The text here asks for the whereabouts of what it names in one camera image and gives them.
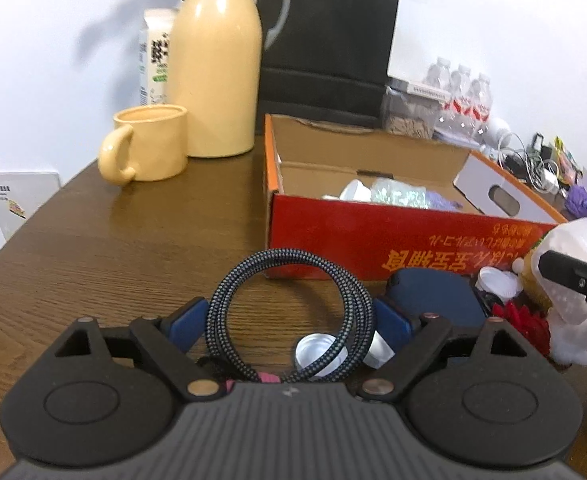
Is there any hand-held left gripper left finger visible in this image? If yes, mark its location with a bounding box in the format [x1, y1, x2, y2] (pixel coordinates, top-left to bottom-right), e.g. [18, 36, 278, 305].
[54, 297, 223, 402]

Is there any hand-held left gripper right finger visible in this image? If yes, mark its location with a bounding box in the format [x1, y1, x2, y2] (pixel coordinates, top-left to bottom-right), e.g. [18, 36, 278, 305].
[358, 296, 529, 401]

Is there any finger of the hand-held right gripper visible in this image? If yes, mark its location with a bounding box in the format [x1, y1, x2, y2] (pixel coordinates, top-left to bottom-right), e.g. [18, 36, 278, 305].
[540, 249, 587, 333]

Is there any translucent plastic box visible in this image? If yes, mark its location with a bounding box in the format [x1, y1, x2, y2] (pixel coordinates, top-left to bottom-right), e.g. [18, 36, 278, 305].
[530, 217, 587, 311]

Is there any braided cable coil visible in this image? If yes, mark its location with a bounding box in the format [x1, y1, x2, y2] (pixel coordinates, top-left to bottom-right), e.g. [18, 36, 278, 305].
[196, 247, 377, 386]

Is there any navy blue pouch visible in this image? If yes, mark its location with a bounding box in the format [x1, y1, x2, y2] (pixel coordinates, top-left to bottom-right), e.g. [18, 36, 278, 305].
[384, 267, 489, 331]

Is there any red fabric rose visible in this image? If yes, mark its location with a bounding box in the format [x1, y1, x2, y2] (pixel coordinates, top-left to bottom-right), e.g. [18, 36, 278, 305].
[491, 300, 551, 356]

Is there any plush sheep toy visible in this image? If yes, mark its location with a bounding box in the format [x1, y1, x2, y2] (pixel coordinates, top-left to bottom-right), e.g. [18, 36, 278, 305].
[516, 250, 587, 366]

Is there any orange cardboard box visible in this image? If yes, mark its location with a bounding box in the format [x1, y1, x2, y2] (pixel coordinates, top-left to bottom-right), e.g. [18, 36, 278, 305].
[264, 114, 569, 281]

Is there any iridescent wrap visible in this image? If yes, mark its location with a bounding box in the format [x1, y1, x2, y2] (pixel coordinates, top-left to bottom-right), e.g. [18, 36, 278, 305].
[371, 177, 429, 208]

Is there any large white bottle cap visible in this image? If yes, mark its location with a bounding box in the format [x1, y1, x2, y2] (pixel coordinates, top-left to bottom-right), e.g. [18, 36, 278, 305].
[475, 266, 519, 303]

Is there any white ridged lid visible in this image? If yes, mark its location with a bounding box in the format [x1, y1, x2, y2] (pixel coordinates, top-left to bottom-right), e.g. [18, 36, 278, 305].
[293, 332, 354, 378]

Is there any colourful snack packet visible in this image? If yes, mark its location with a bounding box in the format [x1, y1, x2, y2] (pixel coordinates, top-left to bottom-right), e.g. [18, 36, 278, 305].
[553, 136, 581, 186]

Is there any white round desk fan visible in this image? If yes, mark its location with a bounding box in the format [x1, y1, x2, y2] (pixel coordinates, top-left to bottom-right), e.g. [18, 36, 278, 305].
[481, 116, 514, 148]

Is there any yellow ceramic mug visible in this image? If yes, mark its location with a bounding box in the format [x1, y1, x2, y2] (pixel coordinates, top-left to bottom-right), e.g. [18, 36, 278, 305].
[98, 104, 189, 184]

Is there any clear seed container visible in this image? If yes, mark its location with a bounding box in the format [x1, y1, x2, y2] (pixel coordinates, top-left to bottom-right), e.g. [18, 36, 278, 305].
[381, 85, 437, 140]

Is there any white leaflet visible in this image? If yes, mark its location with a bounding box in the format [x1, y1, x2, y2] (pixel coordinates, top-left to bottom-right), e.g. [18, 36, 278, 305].
[0, 171, 62, 241]

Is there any flat white card box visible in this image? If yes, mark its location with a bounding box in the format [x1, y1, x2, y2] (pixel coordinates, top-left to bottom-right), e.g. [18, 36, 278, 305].
[387, 77, 454, 100]

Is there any yellow thermos jug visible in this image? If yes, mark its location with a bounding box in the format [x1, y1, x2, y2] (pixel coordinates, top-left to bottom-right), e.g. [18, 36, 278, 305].
[166, 0, 292, 158]

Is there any white drink carton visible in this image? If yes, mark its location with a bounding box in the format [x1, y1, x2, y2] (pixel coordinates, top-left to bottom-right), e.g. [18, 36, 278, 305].
[138, 7, 177, 108]

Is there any black paper bag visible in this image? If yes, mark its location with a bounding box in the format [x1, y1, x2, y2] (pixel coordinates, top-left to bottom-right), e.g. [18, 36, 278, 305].
[256, 0, 401, 131]

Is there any tangle of charger cables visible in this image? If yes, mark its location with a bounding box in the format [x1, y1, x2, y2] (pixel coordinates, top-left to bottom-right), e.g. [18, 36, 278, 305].
[498, 132, 561, 193]

